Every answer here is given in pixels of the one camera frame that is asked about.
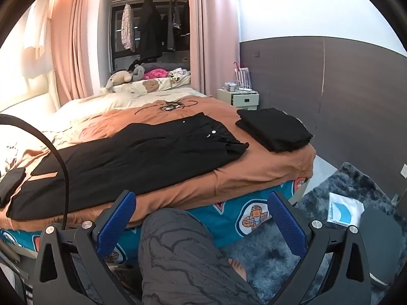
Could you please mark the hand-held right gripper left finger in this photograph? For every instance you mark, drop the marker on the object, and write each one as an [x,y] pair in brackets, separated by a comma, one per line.
[117,217]

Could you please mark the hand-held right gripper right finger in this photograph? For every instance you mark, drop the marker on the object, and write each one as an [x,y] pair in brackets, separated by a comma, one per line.
[286,219]

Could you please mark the folded black pants stack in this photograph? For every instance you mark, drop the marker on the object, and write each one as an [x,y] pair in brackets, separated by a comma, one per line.
[273,130]

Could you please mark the white and blue packet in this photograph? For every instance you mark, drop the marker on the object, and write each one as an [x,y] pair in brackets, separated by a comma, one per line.
[345,211]

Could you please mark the person's bare foot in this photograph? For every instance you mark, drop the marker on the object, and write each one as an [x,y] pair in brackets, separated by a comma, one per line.
[238,268]

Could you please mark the orange fleece blanket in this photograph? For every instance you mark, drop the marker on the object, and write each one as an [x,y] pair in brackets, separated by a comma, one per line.
[229,179]

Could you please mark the blue shaggy rug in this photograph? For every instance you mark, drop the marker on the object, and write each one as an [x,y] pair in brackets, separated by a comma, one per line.
[349,181]

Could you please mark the person's grey trouser leg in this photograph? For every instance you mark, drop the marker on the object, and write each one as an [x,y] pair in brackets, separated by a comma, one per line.
[178,260]

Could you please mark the dark grey stool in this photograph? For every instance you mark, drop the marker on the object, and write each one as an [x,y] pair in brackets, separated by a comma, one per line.
[378,235]

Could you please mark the cream quilt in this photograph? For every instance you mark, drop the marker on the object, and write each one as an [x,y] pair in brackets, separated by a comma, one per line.
[95,108]

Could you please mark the small black cloth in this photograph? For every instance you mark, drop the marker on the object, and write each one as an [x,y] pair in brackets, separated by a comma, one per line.
[11,181]

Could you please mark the pale green nightstand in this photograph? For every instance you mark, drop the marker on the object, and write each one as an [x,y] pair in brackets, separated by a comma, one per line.
[244,100]

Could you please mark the bear print pillow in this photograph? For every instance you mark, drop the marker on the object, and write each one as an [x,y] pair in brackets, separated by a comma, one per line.
[152,85]

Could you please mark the beige plush toy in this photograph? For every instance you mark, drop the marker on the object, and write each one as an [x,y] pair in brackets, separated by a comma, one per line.
[117,78]

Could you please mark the white padded panel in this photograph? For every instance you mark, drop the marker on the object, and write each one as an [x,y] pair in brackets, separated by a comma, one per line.
[35,101]

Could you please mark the grey plush toy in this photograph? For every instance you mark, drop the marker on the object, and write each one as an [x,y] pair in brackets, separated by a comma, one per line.
[138,71]

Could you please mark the pink cloth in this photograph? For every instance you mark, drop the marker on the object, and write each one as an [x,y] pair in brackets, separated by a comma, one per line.
[154,73]

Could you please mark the black and white cloth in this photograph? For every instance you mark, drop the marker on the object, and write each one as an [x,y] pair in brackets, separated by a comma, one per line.
[181,71]

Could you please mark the pink curtain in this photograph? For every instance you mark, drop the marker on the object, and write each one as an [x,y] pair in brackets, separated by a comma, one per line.
[213,35]
[73,44]

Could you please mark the floral hanging garment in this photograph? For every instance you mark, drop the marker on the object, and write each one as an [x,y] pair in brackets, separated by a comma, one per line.
[128,27]

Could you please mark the black hanging coat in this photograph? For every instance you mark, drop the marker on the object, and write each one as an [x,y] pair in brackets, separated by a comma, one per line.
[149,28]

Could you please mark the white sheer curtain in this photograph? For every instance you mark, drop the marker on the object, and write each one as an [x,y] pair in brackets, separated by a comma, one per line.
[35,38]

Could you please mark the dark hanging garment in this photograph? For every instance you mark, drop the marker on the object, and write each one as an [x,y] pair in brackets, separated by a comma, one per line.
[175,22]

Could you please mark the white wall socket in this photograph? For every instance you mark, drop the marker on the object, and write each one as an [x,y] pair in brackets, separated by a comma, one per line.
[404,170]

